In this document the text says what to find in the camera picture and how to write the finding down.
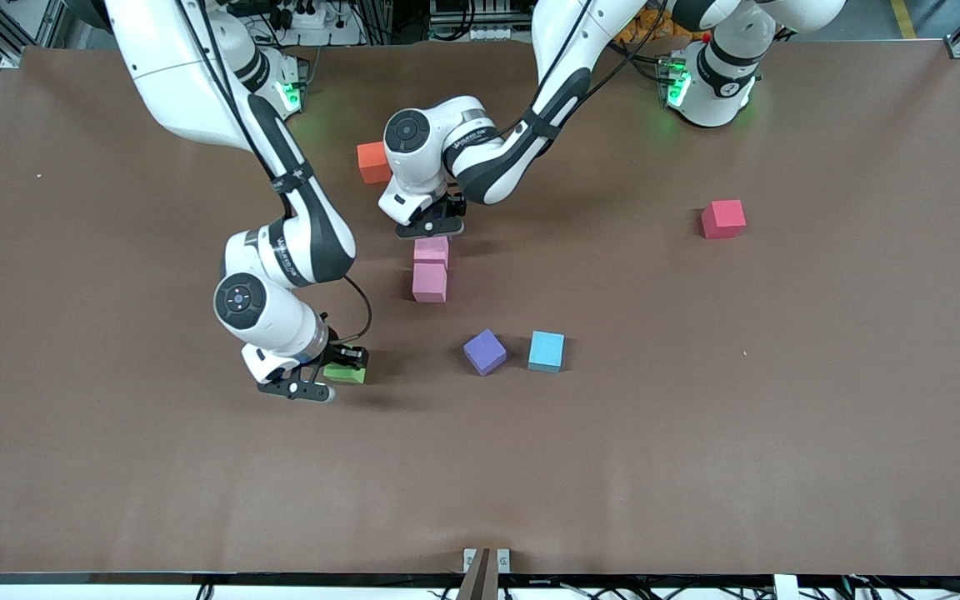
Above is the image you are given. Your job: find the pink foam cube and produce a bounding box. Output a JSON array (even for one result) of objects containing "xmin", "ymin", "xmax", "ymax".
[
  {"xmin": 413, "ymin": 236, "xmax": 451, "ymax": 268},
  {"xmin": 412, "ymin": 262, "xmax": 449, "ymax": 304}
]

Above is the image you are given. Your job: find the cyan foam cube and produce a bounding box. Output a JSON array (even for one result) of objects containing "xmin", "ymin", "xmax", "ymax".
[{"xmin": 527, "ymin": 330, "xmax": 566, "ymax": 373}]

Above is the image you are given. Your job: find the orange foam cube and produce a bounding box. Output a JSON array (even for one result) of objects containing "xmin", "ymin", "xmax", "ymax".
[{"xmin": 357, "ymin": 141, "xmax": 393, "ymax": 185}]

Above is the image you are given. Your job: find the brown table cover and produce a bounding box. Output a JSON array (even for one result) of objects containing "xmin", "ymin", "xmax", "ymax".
[{"xmin": 0, "ymin": 40, "xmax": 960, "ymax": 578}]

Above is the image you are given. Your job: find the purple foam cube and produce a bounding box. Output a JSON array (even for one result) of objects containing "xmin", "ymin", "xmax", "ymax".
[{"xmin": 462, "ymin": 327, "xmax": 508, "ymax": 378}]

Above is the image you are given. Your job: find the grey socket box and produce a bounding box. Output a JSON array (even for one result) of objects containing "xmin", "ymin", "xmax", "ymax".
[{"xmin": 428, "ymin": 0, "xmax": 535, "ymax": 44}]

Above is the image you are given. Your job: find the white power strip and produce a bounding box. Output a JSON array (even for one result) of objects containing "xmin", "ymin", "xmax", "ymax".
[{"xmin": 284, "ymin": 0, "xmax": 364, "ymax": 47}]

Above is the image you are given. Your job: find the pile of orange items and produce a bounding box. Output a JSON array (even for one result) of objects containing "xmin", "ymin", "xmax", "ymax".
[{"xmin": 623, "ymin": 12, "xmax": 702, "ymax": 44}]

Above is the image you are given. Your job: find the red foam cube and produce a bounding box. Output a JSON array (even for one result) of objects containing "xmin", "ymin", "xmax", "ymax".
[{"xmin": 701, "ymin": 199, "xmax": 748, "ymax": 241}]

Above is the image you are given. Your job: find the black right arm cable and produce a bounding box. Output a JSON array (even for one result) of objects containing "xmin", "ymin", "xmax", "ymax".
[{"xmin": 180, "ymin": 0, "xmax": 373, "ymax": 346}]

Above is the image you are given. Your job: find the silver metal table bracket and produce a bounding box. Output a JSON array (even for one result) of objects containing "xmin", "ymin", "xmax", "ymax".
[{"xmin": 462, "ymin": 547, "xmax": 512, "ymax": 575}]

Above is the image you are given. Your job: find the brown tapered post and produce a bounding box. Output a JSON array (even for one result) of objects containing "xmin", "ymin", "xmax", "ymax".
[{"xmin": 456, "ymin": 547, "xmax": 500, "ymax": 600}]

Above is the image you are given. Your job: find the black table edge rail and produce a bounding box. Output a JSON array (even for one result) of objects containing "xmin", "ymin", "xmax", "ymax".
[{"xmin": 0, "ymin": 571, "xmax": 960, "ymax": 587}]

